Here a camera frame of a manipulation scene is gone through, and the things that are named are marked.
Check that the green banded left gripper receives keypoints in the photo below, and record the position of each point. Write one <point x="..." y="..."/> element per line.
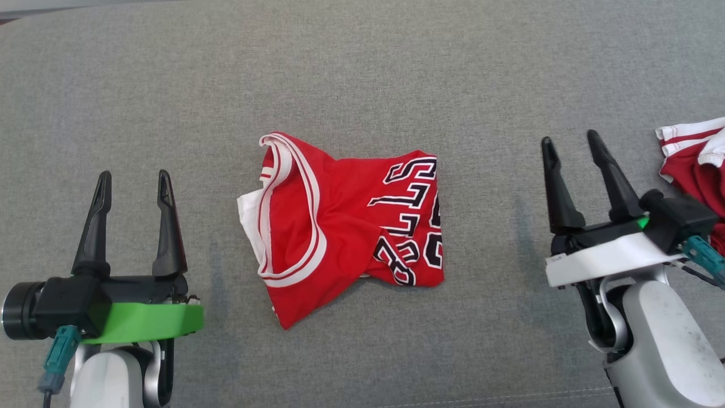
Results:
<point x="153" y="320"/>

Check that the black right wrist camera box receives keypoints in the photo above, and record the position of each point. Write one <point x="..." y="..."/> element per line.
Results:
<point x="679" y="221"/>

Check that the red basketball jersey white trim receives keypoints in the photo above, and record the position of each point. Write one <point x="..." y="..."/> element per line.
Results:
<point x="345" y="226"/>

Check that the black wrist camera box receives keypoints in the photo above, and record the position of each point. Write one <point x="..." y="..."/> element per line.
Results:
<point x="68" y="303"/>
<point x="679" y="221"/>

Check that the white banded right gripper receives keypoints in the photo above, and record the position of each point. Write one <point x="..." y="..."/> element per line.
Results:
<point x="600" y="258"/>

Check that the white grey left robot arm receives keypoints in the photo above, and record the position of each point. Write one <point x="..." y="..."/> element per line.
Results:
<point x="107" y="379"/>

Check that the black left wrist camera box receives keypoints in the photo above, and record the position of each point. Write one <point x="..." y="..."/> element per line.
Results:
<point x="68" y="303"/>

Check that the red shorts with white band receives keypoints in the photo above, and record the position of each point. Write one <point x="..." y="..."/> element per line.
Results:
<point x="699" y="181"/>

